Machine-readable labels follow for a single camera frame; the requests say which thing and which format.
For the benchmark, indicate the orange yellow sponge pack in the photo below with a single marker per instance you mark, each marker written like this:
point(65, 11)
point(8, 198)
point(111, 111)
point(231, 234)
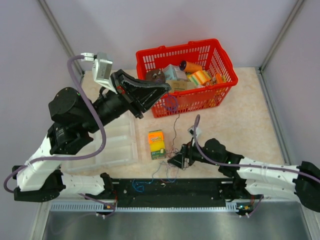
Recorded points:
point(157, 145)

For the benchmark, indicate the clear plastic compartment tray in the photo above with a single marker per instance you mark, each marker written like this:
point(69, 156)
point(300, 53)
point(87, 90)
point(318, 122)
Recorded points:
point(120, 148)

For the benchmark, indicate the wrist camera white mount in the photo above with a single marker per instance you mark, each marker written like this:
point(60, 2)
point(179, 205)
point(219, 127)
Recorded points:
point(101, 69)
point(194, 132)

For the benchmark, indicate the brown round object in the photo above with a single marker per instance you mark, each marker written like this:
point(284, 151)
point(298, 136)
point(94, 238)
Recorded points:
point(155, 75)

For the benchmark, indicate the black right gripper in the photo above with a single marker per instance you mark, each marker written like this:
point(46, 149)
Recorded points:
point(187, 151)

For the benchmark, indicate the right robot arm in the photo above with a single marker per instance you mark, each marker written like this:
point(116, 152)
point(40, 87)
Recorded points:
point(300, 183)

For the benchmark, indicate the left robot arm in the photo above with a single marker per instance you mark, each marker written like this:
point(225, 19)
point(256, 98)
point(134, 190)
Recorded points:
point(74, 122)

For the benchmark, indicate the brown cardboard box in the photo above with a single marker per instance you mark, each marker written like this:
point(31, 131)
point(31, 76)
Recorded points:
point(180, 85)

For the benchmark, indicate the red plastic basket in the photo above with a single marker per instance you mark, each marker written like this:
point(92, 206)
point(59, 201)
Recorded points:
point(209, 54)

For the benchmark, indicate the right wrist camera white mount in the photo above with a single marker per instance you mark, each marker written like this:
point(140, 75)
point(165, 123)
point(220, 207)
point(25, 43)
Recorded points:
point(194, 132)

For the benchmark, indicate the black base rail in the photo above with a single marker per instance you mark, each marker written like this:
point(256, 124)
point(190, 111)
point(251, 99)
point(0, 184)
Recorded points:
point(179, 193)

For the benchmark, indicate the teal white box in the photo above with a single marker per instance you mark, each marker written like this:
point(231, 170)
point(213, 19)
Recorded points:
point(173, 72)

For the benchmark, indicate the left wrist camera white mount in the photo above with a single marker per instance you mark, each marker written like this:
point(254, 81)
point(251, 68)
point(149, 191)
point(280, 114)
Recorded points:
point(101, 69)

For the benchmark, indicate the orange small packet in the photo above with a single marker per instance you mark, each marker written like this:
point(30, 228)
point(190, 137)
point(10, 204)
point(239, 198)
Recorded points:
point(218, 79)

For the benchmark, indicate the orange bottle dark cap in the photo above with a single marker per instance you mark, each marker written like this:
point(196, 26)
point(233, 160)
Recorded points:
point(189, 67)

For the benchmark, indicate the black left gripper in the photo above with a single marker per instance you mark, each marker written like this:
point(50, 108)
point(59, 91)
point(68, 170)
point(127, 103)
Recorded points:
point(140, 100)

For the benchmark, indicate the yellow green striped sponge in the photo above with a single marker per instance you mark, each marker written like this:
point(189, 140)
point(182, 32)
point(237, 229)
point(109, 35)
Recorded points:
point(200, 78)

